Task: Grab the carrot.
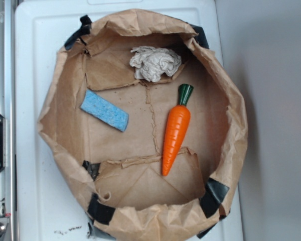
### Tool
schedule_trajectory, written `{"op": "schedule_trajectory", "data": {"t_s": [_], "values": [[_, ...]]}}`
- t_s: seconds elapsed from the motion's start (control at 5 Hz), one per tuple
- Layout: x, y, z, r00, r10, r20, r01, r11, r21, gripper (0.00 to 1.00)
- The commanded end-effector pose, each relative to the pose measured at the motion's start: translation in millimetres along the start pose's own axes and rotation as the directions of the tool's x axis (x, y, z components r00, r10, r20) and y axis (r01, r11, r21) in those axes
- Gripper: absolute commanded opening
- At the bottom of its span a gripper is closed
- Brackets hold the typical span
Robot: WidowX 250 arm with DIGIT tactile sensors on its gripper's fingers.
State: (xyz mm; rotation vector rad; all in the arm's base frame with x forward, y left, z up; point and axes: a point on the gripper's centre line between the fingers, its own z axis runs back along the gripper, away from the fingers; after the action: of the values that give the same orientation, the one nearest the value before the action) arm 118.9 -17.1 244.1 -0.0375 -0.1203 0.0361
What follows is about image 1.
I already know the orange toy carrot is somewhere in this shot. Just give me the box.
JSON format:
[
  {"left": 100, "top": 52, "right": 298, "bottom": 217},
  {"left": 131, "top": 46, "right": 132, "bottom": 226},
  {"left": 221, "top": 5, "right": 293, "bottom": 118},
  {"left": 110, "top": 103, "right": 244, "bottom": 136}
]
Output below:
[{"left": 162, "top": 84, "right": 194, "bottom": 176}]

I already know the aluminium frame rail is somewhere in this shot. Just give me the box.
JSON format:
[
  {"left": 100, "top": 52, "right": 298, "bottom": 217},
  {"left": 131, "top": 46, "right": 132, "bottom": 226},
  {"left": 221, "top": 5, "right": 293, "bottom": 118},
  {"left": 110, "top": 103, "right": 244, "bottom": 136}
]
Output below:
[{"left": 0, "top": 1, "right": 18, "bottom": 240}]

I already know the crumpled white paper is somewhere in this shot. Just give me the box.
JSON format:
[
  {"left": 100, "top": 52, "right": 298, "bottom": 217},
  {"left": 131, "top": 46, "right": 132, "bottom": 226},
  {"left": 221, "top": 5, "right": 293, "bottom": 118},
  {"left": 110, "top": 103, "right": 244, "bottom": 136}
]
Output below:
[{"left": 129, "top": 46, "right": 182, "bottom": 83}]

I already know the brown paper bag tray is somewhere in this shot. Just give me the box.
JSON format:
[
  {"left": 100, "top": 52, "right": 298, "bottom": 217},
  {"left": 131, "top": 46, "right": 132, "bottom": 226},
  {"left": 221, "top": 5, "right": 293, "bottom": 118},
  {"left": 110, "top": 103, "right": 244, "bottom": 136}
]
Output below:
[{"left": 38, "top": 9, "right": 248, "bottom": 240}]

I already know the blue sponge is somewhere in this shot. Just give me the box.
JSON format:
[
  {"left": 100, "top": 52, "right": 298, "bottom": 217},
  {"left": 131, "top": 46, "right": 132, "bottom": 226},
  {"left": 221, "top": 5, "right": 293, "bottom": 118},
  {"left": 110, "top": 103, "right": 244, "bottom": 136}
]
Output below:
[{"left": 80, "top": 89, "right": 129, "bottom": 132}]

